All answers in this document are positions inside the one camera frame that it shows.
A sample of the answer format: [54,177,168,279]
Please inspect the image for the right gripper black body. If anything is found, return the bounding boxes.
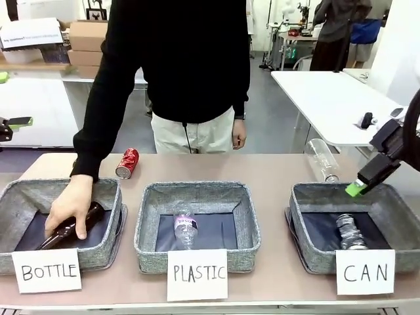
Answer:
[367,152,403,184]

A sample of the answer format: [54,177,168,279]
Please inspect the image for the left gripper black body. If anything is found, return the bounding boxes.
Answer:
[0,116,14,142]

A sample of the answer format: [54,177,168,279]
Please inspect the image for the brown glass bottle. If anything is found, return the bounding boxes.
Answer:
[34,201,106,251]

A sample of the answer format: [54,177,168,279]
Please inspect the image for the person's right forearm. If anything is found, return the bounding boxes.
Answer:
[70,124,114,183]

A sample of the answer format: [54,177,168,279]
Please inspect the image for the person's left forearm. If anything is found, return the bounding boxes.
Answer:
[229,78,251,119]

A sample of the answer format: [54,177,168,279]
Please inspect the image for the grey fabric basket can label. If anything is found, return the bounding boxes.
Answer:
[284,182,420,275]

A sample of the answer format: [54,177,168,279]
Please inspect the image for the crushed silver can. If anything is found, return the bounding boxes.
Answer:
[335,213,367,251]

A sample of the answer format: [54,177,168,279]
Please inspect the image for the grey fabric basket bottle label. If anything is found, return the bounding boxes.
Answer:
[0,178,129,276]

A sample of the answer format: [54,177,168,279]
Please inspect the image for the white paper sign CAN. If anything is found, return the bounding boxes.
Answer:
[335,249,396,296]

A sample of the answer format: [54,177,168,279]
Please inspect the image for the red cola can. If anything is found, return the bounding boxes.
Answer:
[114,147,140,180]

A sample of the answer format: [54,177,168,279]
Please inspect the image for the grey fabric basket plastic label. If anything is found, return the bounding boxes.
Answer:
[133,182,263,274]

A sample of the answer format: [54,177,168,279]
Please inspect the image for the person's right hand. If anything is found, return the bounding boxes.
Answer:
[44,173,96,240]

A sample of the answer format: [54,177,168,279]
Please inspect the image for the person's left hand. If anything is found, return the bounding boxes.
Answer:
[231,117,247,150]

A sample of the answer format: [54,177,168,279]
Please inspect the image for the white cabinet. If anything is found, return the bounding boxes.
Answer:
[0,77,83,149]

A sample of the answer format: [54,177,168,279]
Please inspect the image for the clear plastic bottle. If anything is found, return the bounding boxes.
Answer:
[304,138,341,184]

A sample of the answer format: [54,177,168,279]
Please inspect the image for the black cylindrical device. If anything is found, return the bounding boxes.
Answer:
[360,112,375,130]

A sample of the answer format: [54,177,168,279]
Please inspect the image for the small cardboard box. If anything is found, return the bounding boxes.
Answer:
[77,64,101,79]

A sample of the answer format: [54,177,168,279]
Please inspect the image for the large white table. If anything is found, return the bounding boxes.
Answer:
[270,69,413,149]

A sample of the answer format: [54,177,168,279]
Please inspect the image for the white printed sign board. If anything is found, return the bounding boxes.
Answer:
[0,16,64,51]

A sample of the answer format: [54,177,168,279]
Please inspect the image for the medium cardboard box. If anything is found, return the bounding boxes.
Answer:
[66,49,104,67]

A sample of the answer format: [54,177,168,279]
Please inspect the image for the large cardboard box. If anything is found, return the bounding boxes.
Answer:
[68,20,110,52]

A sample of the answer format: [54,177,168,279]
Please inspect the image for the person in dark coat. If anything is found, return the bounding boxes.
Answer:
[309,0,373,72]

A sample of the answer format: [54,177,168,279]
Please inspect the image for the white paper sign BOTTLE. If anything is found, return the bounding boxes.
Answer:
[11,248,83,294]

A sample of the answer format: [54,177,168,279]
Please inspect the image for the person in black sweater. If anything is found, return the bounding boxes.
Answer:
[98,0,252,155]

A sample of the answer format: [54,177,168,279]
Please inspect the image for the crushed plastic bottle pink label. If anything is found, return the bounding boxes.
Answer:
[173,208,200,251]

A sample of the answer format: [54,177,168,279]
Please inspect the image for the white paper sign PLASTIC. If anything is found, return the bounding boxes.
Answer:
[166,248,229,302]

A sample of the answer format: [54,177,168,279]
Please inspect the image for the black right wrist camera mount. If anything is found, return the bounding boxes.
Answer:
[369,118,406,159]

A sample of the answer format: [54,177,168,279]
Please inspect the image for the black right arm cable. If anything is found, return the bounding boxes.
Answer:
[402,87,420,172]

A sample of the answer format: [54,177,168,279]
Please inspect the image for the black picture frame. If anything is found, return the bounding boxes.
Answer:
[85,8,108,22]

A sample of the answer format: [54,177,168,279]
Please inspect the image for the black hanging cord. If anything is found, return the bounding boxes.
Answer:
[182,121,192,154]

